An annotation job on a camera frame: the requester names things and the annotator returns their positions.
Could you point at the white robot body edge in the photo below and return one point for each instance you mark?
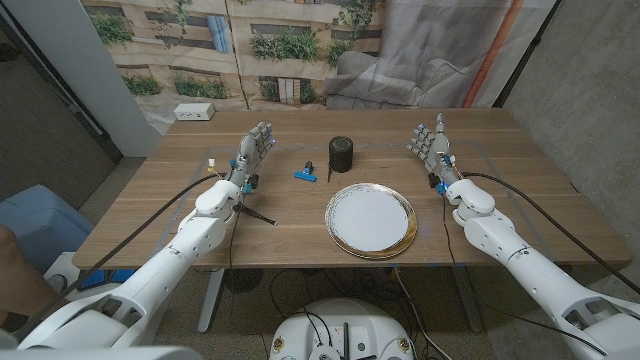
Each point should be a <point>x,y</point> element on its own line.
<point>100,354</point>

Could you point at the person's leg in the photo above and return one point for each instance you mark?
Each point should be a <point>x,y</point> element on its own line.
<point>20,275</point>

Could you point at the blue plastic bin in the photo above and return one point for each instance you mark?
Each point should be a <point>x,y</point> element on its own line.
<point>40,225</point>

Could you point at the white plate with gold rim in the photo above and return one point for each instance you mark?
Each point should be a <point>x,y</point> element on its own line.
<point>370,220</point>

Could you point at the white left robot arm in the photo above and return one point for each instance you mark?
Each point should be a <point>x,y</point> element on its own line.
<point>150,280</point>

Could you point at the black backdrop stand pole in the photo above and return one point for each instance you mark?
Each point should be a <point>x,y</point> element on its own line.
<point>526,55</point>

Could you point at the white robot torso base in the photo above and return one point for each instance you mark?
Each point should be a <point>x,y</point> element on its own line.
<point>350,320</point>

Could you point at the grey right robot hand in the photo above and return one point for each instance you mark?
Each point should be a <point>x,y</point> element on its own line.
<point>437,150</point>

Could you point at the black round floor fan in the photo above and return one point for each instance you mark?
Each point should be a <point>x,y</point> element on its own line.
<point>243,280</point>

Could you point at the black cylindrical speaker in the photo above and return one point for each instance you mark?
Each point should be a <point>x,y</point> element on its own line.
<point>341,155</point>

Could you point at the printed fabric backdrop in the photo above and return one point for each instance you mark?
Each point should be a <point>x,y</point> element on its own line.
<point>300,50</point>

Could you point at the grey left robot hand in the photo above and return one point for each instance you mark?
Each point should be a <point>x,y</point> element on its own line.
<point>250,152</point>

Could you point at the white power strip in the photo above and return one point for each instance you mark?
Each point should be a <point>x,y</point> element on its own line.
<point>194,111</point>

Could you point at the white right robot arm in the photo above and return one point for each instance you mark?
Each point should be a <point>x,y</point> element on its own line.
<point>540,280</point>

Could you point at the blue and black clip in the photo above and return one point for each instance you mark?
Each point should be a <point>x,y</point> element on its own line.
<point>305,175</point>

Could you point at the grey sneaker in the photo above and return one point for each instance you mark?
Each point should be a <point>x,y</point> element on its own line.
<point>57,284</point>

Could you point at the white table leg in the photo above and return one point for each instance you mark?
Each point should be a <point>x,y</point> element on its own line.
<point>467,300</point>
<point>210,305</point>

